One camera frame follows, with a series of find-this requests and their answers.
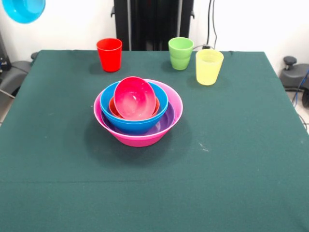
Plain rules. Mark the purple shallow bowl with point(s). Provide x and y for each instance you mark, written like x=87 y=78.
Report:
x=169 y=118

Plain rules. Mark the medium blue bowl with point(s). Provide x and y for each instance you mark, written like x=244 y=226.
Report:
x=106 y=106
x=135 y=129

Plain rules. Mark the small crimson bowl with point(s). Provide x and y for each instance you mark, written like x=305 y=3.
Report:
x=135 y=99

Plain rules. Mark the large pink bowl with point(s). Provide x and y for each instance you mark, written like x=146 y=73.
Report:
x=142 y=141

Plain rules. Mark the small orange bowl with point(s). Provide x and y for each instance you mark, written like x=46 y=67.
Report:
x=112 y=107

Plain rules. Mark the yellow cup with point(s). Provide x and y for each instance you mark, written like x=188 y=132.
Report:
x=208 y=70

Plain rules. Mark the red cup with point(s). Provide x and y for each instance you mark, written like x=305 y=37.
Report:
x=109 y=55

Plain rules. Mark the green cup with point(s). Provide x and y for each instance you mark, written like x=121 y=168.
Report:
x=179 y=59

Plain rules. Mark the dark green tablecloth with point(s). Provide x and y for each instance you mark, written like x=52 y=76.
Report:
x=154 y=193

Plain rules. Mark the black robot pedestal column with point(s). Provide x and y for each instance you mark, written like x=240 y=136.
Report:
x=144 y=24

